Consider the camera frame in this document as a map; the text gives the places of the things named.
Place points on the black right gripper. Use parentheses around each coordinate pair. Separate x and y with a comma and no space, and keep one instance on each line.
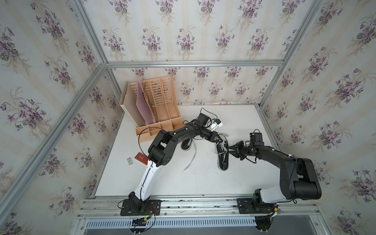
(236,147)

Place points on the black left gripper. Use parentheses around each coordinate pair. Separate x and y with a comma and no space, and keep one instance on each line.
(214,134)

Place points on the black canvas sneaker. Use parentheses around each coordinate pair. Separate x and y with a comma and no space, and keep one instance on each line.
(186,146)
(222,152)

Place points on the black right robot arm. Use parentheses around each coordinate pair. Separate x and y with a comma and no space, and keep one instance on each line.
(297,180)

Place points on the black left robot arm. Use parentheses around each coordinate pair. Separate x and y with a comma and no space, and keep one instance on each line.
(160,154)

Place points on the peach plastic file organizer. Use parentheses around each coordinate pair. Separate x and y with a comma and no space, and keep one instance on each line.
(159,94)

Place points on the red card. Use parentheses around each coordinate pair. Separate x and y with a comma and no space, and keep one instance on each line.
(141,158)

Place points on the pink folder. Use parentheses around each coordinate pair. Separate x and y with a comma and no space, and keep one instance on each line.
(143,105)

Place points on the small grey tag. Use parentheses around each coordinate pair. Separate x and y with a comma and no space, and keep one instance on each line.
(129,161)

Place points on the beige folder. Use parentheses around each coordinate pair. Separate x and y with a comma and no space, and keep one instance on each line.
(128,104)

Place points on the small circuit board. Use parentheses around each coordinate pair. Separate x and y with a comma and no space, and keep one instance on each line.
(139,222)

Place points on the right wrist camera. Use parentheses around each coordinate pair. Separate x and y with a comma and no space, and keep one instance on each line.
(256,139)

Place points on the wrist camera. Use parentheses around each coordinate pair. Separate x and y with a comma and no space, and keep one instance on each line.
(205,121)
(256,139)

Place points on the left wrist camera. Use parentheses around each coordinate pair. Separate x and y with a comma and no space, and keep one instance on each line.
(205,121)

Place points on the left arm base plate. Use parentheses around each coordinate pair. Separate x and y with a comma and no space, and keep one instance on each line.
(131,208)

